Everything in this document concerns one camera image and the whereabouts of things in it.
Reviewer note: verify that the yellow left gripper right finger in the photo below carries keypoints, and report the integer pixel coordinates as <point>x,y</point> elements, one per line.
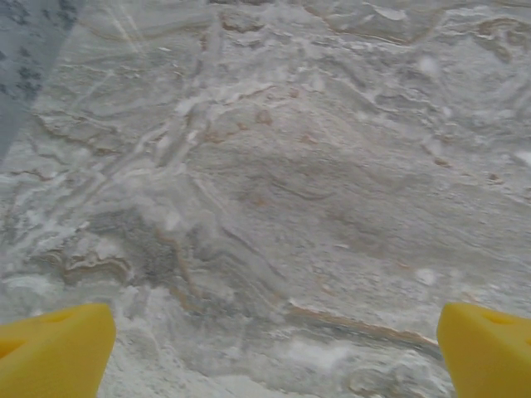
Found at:
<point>489,356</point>

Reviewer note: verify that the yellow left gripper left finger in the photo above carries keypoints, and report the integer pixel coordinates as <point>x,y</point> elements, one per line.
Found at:
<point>54,352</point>

